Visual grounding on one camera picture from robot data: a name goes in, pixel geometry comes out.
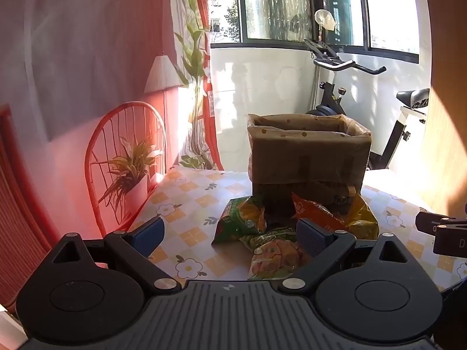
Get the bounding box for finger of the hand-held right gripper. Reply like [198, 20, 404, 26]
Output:
[416, 210, 467, 259]

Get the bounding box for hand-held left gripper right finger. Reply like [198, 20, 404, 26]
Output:
[282, 218, 414, 290]

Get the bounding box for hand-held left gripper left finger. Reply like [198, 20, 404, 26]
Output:
[47, 216, 182, 294]

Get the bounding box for orange and yellow snack packet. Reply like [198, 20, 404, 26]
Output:
[291, 191, 380, 241]

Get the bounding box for green and orange snack packet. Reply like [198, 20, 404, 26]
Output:
[240, 226, 312, 281]

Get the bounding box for printed cardboard box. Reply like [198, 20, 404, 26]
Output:
[247, 114, 373, 223]

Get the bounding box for potted spider plant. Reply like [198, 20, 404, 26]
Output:
[98, 136, 163, 216]

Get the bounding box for floral checked tablecloth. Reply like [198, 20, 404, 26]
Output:
[128, 164, 467, 288]

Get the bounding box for low leafy green plant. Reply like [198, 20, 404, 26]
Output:
[180, 154, 217, 171]

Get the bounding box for red curtain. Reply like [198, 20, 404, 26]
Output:
[193, 0, 224, 171]

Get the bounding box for red ribbed panel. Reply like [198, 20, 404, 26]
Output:
[0, 104, 61, 316]

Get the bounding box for black exercise bike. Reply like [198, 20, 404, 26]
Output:
[304, 38, 431, 171]

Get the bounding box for floor lamp with pleated shade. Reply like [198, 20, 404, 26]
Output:
[144, 55, 185, 176]

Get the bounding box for tall bamboo plant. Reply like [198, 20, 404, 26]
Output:
[174, 0, 212, 161]

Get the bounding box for white hanging sheet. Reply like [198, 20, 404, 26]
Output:
[0, 0, 183, 143]

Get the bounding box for clear plastic bag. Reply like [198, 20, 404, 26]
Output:
[314, 9, 336, 32]

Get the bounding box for dark framed window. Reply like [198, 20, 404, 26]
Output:
[210, 0, 420, 63]

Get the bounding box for red wire-back chair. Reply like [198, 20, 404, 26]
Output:
[85, 101, 168, 236]

